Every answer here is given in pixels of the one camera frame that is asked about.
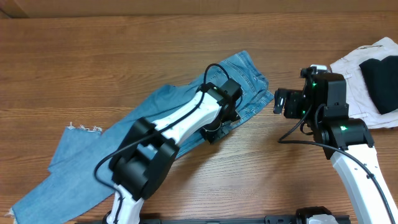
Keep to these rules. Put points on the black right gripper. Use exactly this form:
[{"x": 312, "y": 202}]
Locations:
[{"x": 291, "y": 97}]

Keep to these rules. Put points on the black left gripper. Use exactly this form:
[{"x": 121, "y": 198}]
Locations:
[{"x": 208, "y": 135}]

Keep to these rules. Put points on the light blue denim jeans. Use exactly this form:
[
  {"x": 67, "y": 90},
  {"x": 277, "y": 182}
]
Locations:
[{"x": 71, "y": 189}]

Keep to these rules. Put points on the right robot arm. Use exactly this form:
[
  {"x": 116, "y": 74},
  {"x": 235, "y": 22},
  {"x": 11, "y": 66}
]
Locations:
[{"x": 346, "y": 142}]

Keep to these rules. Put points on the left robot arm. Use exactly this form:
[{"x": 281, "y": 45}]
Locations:
[{"x": 146, "y": 154}]

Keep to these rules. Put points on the folded light grey trousers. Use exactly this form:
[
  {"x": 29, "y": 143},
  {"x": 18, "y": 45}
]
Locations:
[{"x": 357, "y": 96}]

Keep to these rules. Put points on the folded black garment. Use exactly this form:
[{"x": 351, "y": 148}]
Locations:
[{"x": 380, "y": 77}]

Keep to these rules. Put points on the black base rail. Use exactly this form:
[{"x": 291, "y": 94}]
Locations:
[{"x": 302, "y": 215}]

